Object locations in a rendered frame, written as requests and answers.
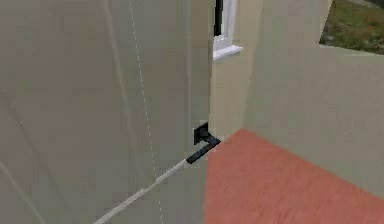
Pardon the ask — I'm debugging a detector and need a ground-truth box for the white framed window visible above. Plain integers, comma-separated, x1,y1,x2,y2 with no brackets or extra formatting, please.
212,0,244,62

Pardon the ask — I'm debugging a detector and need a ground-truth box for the grey room door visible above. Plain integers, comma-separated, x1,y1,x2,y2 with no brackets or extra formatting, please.
0,0,214,224

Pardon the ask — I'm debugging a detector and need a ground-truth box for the window with garden view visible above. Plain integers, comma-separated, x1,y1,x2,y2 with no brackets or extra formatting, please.
318,0,384,56

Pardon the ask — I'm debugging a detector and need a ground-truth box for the black door handle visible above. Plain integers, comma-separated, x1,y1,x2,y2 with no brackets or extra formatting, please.
185,121,222,165

